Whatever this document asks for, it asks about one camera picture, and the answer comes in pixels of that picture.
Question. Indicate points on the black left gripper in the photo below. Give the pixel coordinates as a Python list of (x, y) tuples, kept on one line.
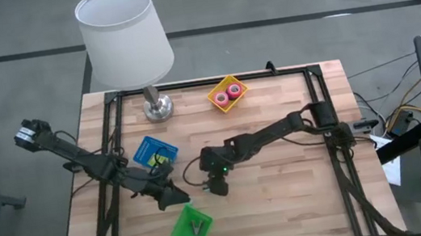
[(145, 181)]

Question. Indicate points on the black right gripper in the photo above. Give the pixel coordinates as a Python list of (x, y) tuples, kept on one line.
[(218, 159)]

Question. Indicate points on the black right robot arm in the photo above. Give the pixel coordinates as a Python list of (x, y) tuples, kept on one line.
[(288, 124)]

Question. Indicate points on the white shade table lamp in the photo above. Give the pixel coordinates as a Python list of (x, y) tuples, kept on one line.
[(123, 44)]

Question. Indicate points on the white paper sheet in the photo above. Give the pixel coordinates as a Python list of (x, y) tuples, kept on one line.
[(390, 167)]

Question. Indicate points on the yellow plastic bin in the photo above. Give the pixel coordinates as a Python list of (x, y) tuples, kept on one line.
[(233, 104)]

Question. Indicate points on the red-pink tape roll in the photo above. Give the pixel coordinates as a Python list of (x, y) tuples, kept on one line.
[(221, 98), (234, 90)]

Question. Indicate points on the blue plastic bin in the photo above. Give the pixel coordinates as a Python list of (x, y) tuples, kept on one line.
[(145, 149)]

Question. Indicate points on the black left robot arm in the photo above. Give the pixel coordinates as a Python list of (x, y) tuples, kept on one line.
[(77, 156)]

